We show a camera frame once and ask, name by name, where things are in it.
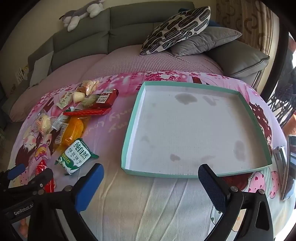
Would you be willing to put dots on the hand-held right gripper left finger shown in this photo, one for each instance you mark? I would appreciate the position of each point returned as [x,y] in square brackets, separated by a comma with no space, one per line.
[90,185]

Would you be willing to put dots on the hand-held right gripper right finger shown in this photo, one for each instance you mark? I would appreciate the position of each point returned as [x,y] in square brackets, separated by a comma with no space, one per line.
[211,187]

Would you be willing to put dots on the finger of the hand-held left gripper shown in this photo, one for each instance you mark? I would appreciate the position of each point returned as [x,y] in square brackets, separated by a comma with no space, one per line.
[42,178]
[16,171]

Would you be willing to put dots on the small red patterned packet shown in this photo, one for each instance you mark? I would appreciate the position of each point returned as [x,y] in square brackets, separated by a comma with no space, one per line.
[41,166]

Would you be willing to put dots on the green biscuit packet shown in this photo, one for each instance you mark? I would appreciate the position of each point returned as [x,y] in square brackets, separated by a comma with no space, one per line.
[76,157]

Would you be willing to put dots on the white bun packet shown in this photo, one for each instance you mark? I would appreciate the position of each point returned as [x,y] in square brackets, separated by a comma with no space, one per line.
[45,124]

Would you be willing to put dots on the orange cake packet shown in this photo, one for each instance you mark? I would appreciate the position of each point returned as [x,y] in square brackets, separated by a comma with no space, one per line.
[72,131]

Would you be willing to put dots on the teal cardboard box lid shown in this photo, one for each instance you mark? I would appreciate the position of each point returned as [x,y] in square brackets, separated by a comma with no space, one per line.
[185,129]

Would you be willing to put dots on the long red wafer packet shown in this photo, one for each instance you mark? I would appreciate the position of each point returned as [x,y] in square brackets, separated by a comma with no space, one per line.
[87,112]

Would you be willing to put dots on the clear green cracker packet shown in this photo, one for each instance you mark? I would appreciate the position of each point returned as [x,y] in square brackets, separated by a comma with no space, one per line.
[89,101]

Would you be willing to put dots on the pale jelly cup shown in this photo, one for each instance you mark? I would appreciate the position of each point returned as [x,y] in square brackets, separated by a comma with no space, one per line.
[78,96]

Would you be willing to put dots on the red packet with white label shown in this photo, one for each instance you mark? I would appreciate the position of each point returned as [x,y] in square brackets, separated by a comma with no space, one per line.
[108,97]

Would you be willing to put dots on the pink printed blanket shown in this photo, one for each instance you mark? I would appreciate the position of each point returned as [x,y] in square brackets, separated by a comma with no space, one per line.
[138,197]

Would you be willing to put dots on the cream tea snack packet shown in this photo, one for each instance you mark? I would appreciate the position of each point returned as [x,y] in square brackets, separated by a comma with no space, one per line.
[62,100]

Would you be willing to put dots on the smartphone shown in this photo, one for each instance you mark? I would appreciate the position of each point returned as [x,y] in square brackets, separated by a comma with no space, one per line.
[290,166]

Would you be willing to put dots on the pink sofa seat cover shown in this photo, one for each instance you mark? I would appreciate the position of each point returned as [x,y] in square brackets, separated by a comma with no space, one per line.
[46,88]
[138,62]

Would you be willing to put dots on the small white rack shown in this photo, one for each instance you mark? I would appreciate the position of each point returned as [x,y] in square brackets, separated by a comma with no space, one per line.
[22,74]

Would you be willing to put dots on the clear bread packet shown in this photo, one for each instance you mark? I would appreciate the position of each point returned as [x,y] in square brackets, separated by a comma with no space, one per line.
[87,85]

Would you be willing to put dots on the black folding chair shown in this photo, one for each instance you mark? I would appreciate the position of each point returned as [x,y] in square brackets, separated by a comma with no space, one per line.
[283,109]

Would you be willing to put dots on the light grey cushion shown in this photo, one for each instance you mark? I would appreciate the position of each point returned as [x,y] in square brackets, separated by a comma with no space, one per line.
[40,67]

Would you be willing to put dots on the grey sofa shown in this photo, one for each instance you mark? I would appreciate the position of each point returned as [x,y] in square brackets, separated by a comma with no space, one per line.
[92,41]

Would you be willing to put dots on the grey pillow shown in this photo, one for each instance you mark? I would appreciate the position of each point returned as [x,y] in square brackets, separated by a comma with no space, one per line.
[203,39]

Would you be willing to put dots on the black white patterned pillow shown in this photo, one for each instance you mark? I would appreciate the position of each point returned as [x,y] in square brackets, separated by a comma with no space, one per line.
[178,27]

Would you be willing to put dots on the grey white plush toy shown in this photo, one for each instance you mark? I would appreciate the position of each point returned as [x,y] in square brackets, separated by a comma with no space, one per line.
[76,14]

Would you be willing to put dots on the beige patterned curtain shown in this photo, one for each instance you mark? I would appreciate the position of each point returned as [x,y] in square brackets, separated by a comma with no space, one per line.
[249,23]

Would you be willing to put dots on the dark door frame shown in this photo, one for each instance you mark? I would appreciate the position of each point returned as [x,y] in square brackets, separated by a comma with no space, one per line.
[276,64]

